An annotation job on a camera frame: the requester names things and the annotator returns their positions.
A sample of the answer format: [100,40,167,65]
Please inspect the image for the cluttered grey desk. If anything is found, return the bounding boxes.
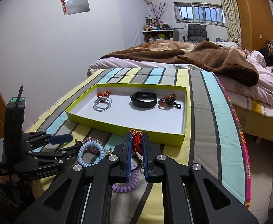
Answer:
[143,29,180,43]

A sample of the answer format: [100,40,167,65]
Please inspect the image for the silver wall poster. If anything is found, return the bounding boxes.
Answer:
[66,0,90,15]

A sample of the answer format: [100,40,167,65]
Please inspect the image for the light blue spiral hair tie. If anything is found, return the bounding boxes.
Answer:
[77,140,106,168]

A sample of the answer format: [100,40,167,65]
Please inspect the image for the grey-white elastic hair ties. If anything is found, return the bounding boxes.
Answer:
[93,97,113,112]

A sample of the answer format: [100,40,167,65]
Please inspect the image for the black fitness band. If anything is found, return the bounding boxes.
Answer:
[130,91,157,108]

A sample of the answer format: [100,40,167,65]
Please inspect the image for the black camera box with cable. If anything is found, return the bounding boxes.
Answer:
[7,86,26,112]

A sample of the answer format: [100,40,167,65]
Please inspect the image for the pink blossom branches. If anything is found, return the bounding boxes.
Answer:
[149,3,170,22]

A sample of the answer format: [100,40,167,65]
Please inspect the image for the orange beaded hair tie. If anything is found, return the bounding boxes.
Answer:
[96,90,112,98]

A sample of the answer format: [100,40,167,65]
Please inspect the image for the orange wooden wardrobe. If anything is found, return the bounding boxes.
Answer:
[236,0,273,51]

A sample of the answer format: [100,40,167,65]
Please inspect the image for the person's left hand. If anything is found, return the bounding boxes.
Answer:
[0,175,36,186]

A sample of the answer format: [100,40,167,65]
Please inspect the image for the red hanging knot ornament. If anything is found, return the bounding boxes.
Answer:
[61,0,67,15]

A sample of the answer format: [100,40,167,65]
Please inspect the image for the floral patterned curtain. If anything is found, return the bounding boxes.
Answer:
[221,0,242,48]

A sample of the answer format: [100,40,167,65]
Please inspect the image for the striped quilt cover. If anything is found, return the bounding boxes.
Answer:
[29,68,251,207]

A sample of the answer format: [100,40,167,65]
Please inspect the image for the purple spiral hair tie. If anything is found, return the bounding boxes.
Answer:
[112,163,140,194]

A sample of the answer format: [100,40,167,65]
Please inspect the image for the black office chair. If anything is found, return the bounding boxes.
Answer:
[183,24,209,43]

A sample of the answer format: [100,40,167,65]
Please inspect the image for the red braided cord bracelet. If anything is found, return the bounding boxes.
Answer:
[129,129,144,156]

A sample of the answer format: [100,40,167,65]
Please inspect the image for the lime green shallow tray box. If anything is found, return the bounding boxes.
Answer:
[66,83,187,147]

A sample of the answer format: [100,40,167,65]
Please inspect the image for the brown fleece blanket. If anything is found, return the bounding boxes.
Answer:
[102,41,259,86]

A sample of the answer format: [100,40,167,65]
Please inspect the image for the black elastic with teal bead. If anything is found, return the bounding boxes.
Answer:
[105,148,144,172]

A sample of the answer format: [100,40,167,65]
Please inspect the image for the barred window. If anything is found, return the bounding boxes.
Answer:
[174,2,227,27]

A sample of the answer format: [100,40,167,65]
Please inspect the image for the brown beaded hair tie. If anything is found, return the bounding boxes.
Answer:
[158,94,182,110]

